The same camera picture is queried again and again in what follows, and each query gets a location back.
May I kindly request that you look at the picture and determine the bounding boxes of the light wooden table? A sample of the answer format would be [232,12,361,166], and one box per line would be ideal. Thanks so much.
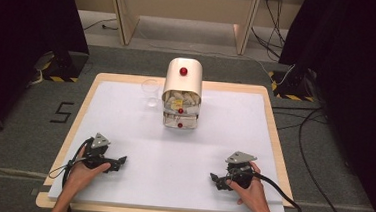
[34,68,309,212]

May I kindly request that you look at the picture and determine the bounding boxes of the thin grey cable loop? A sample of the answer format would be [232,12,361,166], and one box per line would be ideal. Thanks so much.
[48,156,88,182]

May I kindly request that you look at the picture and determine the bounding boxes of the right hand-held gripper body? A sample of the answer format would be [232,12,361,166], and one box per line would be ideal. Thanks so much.
[222,150,259,191]

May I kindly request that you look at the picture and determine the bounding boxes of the person's right hand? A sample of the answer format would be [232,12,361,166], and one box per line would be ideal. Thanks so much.
[224,159,274,212]

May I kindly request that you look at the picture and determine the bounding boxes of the white rounded drawer cabinet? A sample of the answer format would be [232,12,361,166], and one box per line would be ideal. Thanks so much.
[158,55,205,132]

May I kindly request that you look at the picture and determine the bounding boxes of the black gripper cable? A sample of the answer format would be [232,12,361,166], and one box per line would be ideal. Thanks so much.
[59,136,94,212]
[250,172,306,212]

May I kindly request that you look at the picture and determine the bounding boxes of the person's left hand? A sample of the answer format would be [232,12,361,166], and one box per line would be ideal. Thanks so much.
[64,145,114,199]

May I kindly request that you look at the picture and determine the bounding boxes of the black floor cable with plug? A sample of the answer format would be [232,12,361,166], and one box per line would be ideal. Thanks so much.
[82,15,120,34]

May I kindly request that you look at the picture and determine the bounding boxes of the pile of white sachets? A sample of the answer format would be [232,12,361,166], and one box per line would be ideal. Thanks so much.
[164,89,201,111]

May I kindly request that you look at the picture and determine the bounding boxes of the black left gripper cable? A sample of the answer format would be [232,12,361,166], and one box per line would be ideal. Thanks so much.
[59,136,94,212]

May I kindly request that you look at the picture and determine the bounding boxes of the black floor cables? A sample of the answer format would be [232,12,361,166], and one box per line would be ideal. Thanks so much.
[263,103,364,212]

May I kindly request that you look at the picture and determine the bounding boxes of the black stand base striped tape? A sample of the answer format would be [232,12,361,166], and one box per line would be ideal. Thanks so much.
[265,68,317,103]
[39,49,90,85]

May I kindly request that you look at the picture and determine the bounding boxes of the clear drawer with red knob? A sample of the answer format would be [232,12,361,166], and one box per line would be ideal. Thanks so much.
[161,111,199,131]
[160,88,203,117]

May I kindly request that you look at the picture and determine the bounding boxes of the clear glass cup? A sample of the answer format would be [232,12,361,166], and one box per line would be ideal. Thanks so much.
[139,78,163,109]

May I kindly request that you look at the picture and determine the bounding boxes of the black curtain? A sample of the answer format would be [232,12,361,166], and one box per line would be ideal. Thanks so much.
[0,0,94,151]
[267,0,376,212]

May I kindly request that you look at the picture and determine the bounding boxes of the black cables from socket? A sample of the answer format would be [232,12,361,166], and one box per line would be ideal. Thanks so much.
[248,0,290,61]

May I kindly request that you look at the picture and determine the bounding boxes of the light wooden desk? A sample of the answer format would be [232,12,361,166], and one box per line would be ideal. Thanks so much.
[62,0,307,61]

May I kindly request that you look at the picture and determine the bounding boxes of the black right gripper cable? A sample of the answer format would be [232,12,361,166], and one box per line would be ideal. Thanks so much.
[250,172,306,212]

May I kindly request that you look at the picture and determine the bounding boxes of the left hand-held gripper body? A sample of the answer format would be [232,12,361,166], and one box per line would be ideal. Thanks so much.
[80,131,119,171]

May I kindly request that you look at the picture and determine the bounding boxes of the white table mat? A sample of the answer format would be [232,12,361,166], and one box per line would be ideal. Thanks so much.
[47,77,294,212]

